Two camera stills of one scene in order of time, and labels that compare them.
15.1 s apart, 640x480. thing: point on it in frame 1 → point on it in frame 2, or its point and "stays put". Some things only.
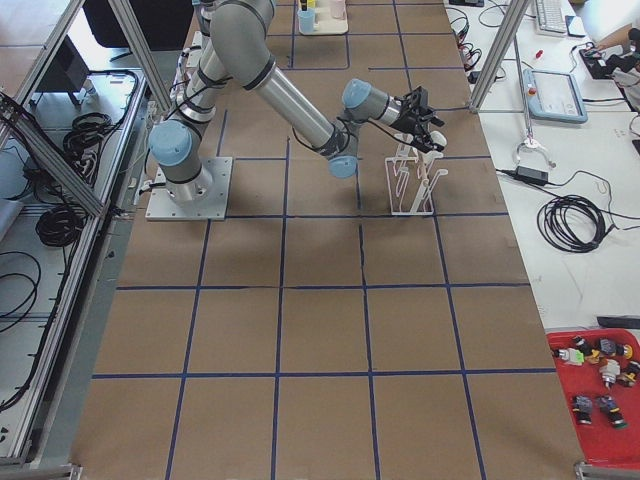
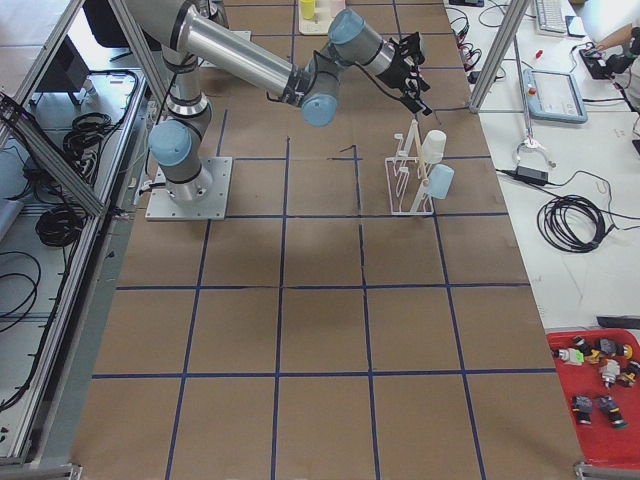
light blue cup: [306, 19] → [440, 181]
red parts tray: [600, 368] stays put
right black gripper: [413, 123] → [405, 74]
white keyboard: [550, 15] stays put
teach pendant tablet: [554, 96] stays put
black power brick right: [533, 175] stays put
